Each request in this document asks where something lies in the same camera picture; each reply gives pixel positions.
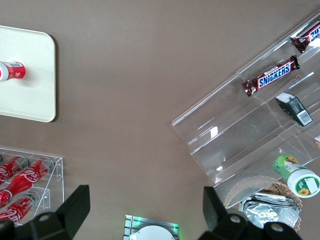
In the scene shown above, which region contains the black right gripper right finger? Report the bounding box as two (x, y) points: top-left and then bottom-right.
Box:
(199, 186), (301, 240)

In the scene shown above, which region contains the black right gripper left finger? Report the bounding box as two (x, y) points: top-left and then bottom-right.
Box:
(0, 184), (91, 240)

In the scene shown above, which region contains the light wicker basket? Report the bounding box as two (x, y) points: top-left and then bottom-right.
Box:
(223, 174), (310, 235)

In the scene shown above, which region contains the cream plastic tray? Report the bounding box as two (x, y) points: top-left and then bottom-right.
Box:
(0, 24), (57, 123)

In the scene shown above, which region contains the clear acrylic bottle rack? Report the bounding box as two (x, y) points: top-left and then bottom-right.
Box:
(0, 147), (65, 221)

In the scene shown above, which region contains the red Coca-Cola bottle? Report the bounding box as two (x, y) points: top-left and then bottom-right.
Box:
(0, 156), (55, 205)
(0, 154), (30, 187)
(0, 191), (42, 227)

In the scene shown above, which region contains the clear acrylic stepped display stand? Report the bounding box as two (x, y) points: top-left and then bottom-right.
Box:
(171, 9), (320, 210)

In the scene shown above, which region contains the green white plastic bottle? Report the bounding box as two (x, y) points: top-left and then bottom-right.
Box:
(271, 154), (320, 200)

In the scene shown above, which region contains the small black white packet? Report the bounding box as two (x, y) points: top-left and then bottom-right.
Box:
(274, 91), (313, 128)

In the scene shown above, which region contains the red white yogurt cup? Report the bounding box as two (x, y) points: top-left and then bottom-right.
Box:
(0, 59), (27, 83)

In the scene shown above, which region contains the Snickers chocolate bar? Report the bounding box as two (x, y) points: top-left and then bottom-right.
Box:
(241, 54), (301, 97)
(289, 21), (320, 54)

